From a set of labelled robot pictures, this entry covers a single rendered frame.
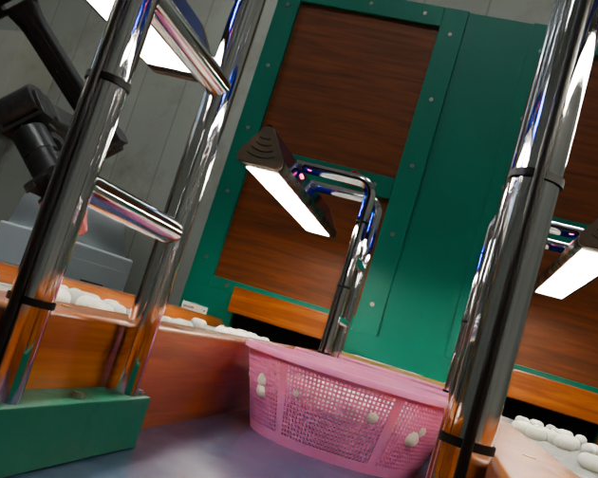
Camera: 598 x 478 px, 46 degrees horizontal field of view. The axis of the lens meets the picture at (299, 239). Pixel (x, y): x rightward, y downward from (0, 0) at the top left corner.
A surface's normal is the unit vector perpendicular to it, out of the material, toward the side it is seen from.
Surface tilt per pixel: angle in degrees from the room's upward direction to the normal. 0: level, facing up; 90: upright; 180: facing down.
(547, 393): 90
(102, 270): 90
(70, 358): 90
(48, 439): 90
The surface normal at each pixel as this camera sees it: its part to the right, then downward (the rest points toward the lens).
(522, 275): 0.22, -0.06
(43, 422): 0.94, 0.25
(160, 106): -0.44, -0.25
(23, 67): 0.85, 0.19
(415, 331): -0.20, -0.18
